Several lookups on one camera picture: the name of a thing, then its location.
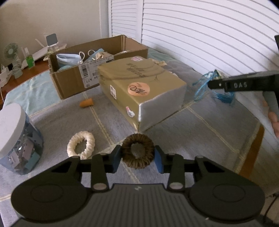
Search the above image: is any brown braided hair scrunchie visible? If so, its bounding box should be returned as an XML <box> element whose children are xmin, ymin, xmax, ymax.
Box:
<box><xmin>122</xmin><ymin>133</ymin><xmax>155</xmax><ymax>169</ymax></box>

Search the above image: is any cream braided hair scrunchie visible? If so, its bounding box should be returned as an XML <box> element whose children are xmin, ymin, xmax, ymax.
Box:
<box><xmin>67</xmin><ymin>131</ymin><xmax>95</xmax><ymax>160</ymax></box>

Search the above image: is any blue patterned tassel sachet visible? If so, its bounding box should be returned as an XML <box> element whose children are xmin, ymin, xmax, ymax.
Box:
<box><xmin>192</xmin><ymin>69</ymin><xmax>236</xmax><ymax>106</ymax></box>

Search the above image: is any blue face mask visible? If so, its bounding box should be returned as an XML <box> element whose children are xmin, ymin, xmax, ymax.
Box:
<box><xmin>84</xmin><ymin>48</ymin><xmax>104</xmax><ymax>63</ymax></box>
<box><xmin>56</xmin><ymin>52</ymin><xmax>85</xmax><ymax>68</ymax></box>

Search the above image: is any person right hand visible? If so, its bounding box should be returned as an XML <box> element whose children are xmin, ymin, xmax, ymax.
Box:
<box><xmin>268</xmin><ymin>110</ymin><xmax>279</xmax><ymax>138</ymax></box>

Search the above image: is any grey blue checked tablecloth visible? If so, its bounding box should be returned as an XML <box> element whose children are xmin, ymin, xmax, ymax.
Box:
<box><xmin>1</xmin><ymin>49</ymin><xmax>260</xmax><ymax>226</ymax></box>

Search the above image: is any white louvered closet door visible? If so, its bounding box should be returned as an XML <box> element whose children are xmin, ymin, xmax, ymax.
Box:
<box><xmin>108</xmin><ymin>0</ymin><xmax>278</xmax><ymax>76</ymax></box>

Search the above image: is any orange foam earplug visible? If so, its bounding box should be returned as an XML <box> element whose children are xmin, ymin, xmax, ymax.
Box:
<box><xmin>80</xmin><ymin>98</ymin><xmax>94</xmax><ymax>108</ymax></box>

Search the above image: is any gold tissue paper pack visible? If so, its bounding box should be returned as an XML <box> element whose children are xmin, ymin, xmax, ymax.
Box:
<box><xmin>98</xmin><ymin>56</ymin><xmax>187</xmax><ymax>132</ymax></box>

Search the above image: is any clear jar white lid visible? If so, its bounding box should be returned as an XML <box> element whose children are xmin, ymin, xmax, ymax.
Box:
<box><xmin>1</xmin><ymin>103</ymin><xmax>43</xmax><ymax>175</ymax></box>

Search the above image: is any brown cardboard box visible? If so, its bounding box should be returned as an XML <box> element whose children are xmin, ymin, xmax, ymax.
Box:
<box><xmin>49</xmin><ymin>35</ymin><xmax>148</xmax><ymax>99</ymax></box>

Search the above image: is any beige fabric rose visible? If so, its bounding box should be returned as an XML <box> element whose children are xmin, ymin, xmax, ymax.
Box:
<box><xmin>152</xmin><ymin>59</ymin><xmax>167</xmax><ymax>67</ymax></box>

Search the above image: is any wooden nightstand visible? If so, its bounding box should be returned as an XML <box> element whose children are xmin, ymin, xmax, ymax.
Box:
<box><xmin>1</xmin><ymin>61</ymin><xmax>50</xmax><ymax>113</ymax></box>

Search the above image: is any green small bottle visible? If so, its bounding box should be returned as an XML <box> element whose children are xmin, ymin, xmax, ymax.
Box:
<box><xmin>25</xmin><ymin>55</ymin><xmax>35</xmax><ymax>69</ymax></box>

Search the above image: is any pale green cup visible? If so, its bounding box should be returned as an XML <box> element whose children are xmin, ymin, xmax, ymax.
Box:
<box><xmin>12</xmin><ymin>65</ymin><xmax>23</xmax><ymax>79</ymax></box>

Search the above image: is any white wifi router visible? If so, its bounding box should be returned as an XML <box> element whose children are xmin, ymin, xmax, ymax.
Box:
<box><xmin>21</xmin><ymin>38</ymin><xmax>48</xmax><ymax>69</ymax></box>

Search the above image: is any white power strip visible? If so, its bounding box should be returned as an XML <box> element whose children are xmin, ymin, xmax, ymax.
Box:
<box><xmin>0</xmin><ymin>65</ymin><xmax>12</xmax><ymax>87</ymax></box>

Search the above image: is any phone on white stand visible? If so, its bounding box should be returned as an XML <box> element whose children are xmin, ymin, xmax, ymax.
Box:
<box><xmin>45</xmin><ymin>33</ymin><xmax>58</xmax><ymax>50</ymax></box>

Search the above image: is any small green desk fan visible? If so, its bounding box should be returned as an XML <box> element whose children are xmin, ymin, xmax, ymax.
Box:
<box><xmin>4</xmin><ymin>43</ymin><xmax>18</xmax><ymax>66</ymax></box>

